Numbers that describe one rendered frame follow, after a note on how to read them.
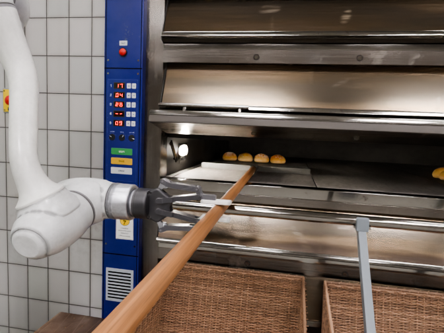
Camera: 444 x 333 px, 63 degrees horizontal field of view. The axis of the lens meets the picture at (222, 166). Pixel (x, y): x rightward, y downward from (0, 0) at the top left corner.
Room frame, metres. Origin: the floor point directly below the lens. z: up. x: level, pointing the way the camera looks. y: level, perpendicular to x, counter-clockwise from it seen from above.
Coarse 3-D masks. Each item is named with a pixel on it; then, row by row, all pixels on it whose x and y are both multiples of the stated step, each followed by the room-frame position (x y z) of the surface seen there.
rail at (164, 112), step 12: (300, 120) 1.20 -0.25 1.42; (312, 120) 1.19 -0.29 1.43; (324, 120) 1.19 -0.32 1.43; (336, 120) 1.18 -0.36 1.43; (348, 120) 1.17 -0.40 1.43; (360, 120) 1.17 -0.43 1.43; (372, 120) 1.16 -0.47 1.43; (384, 120) 1.15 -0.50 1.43; (396, 120) 1.15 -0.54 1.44; (408, 120) 1.14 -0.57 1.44; (420, 120) 1.14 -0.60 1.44; (432, 120) 1.13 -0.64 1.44
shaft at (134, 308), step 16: (224, 208) 0.85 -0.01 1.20; (208, 224) 0.69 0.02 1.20; (192, 240) 0.58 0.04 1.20; (176, 256) 0.50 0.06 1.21; (160, 272) 0.44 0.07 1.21; (176, 272) 0.48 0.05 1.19; (144, 288) 0.39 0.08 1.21; (160, 288) 0.41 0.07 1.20; (128, 304) 0.35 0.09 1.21; (144, 304) 0.37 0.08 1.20; (112, 320) 0.32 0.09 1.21; (128, 320) 0.33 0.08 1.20
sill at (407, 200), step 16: (224, 192) 1.39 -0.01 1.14; (240, 192) 1.38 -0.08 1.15; (256, 192) 1.37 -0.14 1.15; (272, 192) 1.35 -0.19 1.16; (288, 192) 1.34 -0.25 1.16; (304, 192) 1.33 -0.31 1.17; (320, 192) 1.32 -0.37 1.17; (336, 192) 1.31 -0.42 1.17; (352, 192) 1.30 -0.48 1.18; (368, 192) 1.31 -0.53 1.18; (384, 192) 1.33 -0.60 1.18; (432, 208) 1.25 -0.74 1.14
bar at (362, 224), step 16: (176, 208) 1.03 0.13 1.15; (192, 208) 1.02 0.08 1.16; (208, 208) 1.02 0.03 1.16; (240, 208) 1.00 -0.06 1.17; (256, 208) 1.00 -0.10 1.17; (272, 208) 0.99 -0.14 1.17; (352, 224) 0.95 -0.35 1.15; (368, 224) 0.93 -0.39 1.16; (384, 224) 0.93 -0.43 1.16; (400, 224) 0.92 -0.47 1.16; (416, 224) 0.92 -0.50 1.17; (432, 224) 0.91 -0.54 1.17; (368, 256) 0.88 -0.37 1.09; (368, 272) 0.85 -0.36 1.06; (368, 288) 0.82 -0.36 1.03; (368, 304) 0.80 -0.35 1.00; (368, 320) 0.77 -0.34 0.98
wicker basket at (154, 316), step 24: (192, 264) 1.38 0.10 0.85; (168, 288) 1.37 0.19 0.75; (192, 288) 1.36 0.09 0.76; (216, 288) 1.35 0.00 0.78; (240, 288) 1.33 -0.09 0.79; (288, 288) 1.31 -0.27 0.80; (192, 312) 1.34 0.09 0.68; (216, 312) 1.32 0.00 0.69; (240, 312) 1.31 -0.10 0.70; (264, 312) 1.30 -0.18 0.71; (288, 312) 1.28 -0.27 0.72
